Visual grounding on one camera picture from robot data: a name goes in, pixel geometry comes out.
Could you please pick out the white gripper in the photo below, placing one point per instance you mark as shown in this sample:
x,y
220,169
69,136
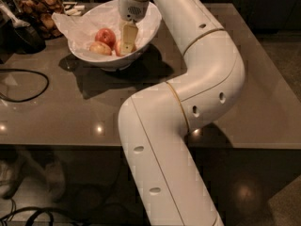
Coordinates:
x,y
132,9

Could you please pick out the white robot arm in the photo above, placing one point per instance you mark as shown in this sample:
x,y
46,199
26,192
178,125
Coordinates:
x,y
154,122

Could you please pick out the red apple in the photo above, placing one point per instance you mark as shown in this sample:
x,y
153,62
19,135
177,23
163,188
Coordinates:
x,y
107,36

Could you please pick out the white bowl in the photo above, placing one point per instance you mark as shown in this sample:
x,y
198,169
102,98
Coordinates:
x,y
107,63

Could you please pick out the small white items behind bowl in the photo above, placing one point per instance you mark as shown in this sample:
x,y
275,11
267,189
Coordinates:
x,y
74,10

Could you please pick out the white crumpled paper liner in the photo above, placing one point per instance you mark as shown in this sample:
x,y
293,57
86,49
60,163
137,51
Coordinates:
x,y
81,30

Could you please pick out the glass jar of cookies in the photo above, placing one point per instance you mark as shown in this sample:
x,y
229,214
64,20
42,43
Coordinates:
x,y
40,12

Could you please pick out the black round appliance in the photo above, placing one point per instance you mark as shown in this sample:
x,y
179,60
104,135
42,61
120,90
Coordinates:
x,y
26,38

